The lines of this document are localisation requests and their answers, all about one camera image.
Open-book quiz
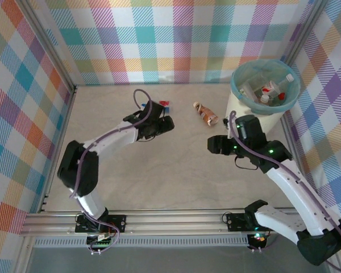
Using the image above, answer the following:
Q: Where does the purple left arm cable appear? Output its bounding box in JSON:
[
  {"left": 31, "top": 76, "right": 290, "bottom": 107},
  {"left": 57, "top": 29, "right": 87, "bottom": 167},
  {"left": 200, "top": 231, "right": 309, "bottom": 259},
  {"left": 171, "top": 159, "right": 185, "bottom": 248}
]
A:
[{"left": 69, "top": 89, "right": 154, "bottom": 255}]

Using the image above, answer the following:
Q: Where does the wide aluminium frame rail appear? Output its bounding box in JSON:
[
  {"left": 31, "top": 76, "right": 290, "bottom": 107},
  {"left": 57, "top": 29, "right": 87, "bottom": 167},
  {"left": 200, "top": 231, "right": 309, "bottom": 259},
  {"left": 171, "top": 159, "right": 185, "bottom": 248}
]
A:
[{"left": 19, "top": 209, "right": 302, "bottom": 237}]

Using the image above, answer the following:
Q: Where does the grey slotted cable duct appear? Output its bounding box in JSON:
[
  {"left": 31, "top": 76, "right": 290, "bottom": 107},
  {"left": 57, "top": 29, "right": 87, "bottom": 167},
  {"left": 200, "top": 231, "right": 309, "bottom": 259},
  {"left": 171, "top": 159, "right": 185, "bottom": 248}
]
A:
[{"left": 34, "top": 238, "right": 251, "bottom": 249}]

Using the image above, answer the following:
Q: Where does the blue and red carton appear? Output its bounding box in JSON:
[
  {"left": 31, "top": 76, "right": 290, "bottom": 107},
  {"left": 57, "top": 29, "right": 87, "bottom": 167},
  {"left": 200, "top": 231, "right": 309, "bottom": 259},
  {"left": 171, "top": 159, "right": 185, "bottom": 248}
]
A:
[{"left": 140, "top": 99, "right": 172, "bottom": 114}]

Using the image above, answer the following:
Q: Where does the aluminium frame post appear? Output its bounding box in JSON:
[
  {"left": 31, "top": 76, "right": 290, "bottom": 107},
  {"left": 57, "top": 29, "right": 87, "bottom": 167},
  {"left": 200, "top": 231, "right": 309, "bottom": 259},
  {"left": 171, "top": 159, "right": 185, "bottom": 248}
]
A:
[
  {"left": 280, "top": 0, "right": 332, "bottom": 66},
  {"left": 15, "top": 0, "right": 78, "bottom": 94}
]

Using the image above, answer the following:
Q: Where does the small circuit board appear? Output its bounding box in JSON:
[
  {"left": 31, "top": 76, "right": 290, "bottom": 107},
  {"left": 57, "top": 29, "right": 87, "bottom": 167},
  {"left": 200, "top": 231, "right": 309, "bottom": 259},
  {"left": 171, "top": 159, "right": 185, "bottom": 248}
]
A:
[
  {"left": 86, "top": 232, "right": 117, "bottom": 251},
  {"left": 248, "top": 232, "right": 269, "bottom": 248}
]

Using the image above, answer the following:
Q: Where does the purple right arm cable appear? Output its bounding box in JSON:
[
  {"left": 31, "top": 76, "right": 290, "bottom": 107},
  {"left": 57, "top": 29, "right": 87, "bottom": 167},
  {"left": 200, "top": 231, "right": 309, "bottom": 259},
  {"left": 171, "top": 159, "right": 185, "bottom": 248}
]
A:
[{"left": 228, "top": 110, "right": 341, "bottom": 272}]

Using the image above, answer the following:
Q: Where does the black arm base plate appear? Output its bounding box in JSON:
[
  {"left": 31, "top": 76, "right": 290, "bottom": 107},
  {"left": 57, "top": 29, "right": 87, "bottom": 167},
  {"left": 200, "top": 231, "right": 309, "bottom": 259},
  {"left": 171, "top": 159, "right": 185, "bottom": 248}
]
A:
[
  {"left": 225, "top": 212, "right": 251, "bottom": 233},
  {"left": 74, "top": 214, "right": 127, "bottom": 234}
]

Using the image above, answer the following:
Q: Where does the white red label bottle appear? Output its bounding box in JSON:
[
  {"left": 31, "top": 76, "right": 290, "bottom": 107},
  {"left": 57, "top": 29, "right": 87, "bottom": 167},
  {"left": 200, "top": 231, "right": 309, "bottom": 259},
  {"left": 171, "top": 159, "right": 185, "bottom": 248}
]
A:
[{"left": 261, "top": 73, "right": 295, "bottom": 94}]

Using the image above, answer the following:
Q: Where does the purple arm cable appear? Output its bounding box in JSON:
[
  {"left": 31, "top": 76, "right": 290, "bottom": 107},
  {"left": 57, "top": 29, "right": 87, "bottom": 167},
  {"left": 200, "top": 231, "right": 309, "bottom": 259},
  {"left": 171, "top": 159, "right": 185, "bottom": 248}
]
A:
[
  {"left": 228, "top": 110, "right": 341, "bottom": 272},
  {"left": 69, "top": 89, "right": 154, "bottom": 255}
]

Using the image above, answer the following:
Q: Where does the cream plastic bin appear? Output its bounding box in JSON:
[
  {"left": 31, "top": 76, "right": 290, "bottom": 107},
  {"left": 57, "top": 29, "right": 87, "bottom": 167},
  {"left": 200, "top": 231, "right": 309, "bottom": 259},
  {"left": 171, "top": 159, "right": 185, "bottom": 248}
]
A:
[{"left": 225, "top": 82, "right": 286, "bottom": 137}]

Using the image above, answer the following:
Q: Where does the clear bottle green seal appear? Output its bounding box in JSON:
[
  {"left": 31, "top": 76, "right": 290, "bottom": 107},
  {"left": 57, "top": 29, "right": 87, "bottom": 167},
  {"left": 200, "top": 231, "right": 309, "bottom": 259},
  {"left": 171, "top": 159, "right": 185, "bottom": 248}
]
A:
[{"left": 243, "top": 76, "right": 264, "bottom": 97}]

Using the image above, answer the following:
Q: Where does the brown label plastic bottle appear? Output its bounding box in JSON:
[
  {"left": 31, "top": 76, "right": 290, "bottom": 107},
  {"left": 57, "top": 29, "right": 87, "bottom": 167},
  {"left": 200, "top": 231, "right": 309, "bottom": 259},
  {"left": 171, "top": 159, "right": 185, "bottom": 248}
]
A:
[{"left": 192, "top": 101, "right": 219, "bottom": 127}]

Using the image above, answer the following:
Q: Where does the white bin with teal liner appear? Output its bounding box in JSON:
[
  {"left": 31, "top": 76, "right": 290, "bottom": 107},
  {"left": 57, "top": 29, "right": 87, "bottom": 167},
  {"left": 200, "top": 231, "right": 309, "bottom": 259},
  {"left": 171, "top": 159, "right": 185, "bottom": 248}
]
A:
[{"left": 230, "top": 60, "right": 301, "bottom": 115}]

